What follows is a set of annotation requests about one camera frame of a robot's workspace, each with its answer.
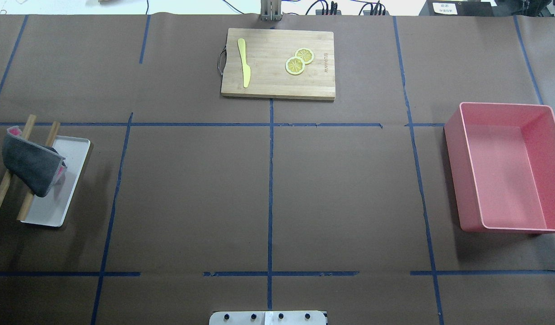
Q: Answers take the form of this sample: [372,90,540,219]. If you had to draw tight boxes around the aluminium frame post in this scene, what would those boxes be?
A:
[260,0,283,21]

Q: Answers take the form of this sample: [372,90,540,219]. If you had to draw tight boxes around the yellow plastic knife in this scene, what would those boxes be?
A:
[237,38,251,88]

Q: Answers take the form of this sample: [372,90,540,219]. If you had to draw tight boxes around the pink plastic bin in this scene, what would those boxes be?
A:
[444,102,555,234]

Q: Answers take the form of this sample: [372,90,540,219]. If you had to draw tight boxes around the rear lemon slice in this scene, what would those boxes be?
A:
[294,47,315,65]

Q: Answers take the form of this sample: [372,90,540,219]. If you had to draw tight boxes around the bamboo cutting board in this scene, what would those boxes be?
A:
[221,28,336,101]

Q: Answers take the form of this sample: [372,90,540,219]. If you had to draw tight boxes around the lemon slice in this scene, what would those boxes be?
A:
[284,56,306,75]
[294,47,315,65]

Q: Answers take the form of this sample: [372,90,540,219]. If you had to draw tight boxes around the front lemon slice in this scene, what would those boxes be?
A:
[284,56,306,75]

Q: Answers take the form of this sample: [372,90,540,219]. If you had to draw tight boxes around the white rectangular tray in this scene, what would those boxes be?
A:
[21,135,91,227]

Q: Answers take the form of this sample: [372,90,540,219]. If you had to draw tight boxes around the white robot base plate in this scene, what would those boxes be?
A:
[209,310,328,325]

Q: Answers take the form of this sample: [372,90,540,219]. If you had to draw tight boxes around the right wooden rack rod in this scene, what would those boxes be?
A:
[17,121,61,221]

